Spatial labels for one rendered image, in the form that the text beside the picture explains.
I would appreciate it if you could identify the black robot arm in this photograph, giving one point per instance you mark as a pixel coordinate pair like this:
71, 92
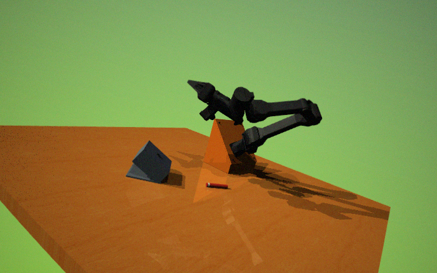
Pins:
305, 113

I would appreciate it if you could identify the grey sloped panel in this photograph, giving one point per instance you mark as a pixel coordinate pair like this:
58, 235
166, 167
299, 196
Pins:
150, 164

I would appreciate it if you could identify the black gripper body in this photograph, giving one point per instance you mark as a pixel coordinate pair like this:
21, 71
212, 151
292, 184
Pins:
210, 95

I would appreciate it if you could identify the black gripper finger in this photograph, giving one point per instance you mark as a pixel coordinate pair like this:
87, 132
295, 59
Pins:
198, 86

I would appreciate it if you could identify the red peg with white band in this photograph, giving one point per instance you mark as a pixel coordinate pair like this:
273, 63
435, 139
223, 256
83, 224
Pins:
216, 185

